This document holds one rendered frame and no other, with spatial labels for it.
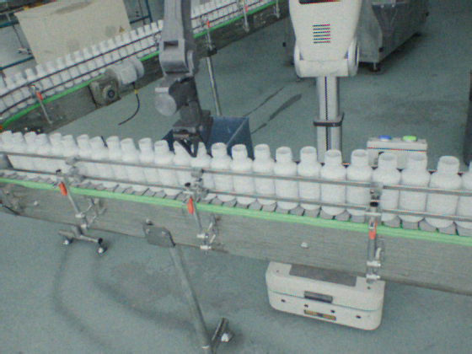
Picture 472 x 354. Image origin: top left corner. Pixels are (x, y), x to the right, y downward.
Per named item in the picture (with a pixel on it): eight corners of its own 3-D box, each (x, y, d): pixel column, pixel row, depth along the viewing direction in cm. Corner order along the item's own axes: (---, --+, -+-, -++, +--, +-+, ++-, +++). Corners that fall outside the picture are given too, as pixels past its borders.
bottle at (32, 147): (42, 181, 135) (21, 140, 126) (40, 174, 140) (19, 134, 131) (59, 174, 137) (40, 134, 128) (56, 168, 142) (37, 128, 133)
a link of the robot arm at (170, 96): (196, 47, 89) (164, 49, 92) (173, 64, 80) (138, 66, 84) (206, 96, 95) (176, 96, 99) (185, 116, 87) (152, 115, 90)
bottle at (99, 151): (124, 183, 125) (107, 139, 116) (106, 191, 123) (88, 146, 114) (118, 176, 130) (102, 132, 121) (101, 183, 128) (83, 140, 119)
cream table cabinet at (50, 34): (120, 77, 571) (93, -9, 507) (147, 81, 533) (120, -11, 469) (54, 107, 507) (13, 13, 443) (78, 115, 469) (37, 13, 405)
